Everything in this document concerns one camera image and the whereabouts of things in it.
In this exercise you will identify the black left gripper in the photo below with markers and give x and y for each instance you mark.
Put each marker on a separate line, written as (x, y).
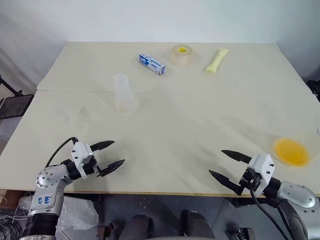
(88, 170)

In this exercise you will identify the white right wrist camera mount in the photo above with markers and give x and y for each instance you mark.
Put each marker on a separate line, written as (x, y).
(262, 167)

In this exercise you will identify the white plastic bag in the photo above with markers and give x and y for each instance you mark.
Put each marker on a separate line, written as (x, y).
(75, 212)

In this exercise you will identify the blue white cardboard box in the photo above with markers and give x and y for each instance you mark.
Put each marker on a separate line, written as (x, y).
(152, 64)

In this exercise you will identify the pale yellow snack packet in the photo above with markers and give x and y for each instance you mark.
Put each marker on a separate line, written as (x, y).
(217, 61)

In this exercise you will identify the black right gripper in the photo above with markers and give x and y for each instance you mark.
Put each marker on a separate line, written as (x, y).
(250, 180)

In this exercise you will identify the clear plastic cup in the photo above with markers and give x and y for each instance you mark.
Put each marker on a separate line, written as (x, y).
(123, 96)

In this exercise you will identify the dark rounded shape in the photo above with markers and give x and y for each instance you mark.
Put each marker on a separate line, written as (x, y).
(136, 226)

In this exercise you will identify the brown cardboard box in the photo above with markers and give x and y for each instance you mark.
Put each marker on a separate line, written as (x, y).
(10, 198)

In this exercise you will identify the black object beside table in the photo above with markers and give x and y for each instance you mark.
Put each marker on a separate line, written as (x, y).
(314, 88)

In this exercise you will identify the clear tape roll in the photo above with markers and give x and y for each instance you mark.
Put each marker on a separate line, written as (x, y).
(182, 55)

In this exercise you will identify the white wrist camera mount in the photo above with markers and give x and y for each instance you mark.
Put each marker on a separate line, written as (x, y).
(262, 167)
(79, 153)

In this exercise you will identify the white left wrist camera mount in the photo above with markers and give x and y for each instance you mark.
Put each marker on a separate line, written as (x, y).
(79, 153)

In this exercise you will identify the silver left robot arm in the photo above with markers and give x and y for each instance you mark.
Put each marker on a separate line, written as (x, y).
(47, 185)

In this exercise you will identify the black mesh panel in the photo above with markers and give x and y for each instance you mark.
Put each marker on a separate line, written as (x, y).
(15, 105)

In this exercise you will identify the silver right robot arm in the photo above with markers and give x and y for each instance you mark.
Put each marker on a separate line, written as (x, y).
(297, 197)

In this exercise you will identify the black stand rod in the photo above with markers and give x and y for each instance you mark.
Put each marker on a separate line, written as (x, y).
(10, 87)

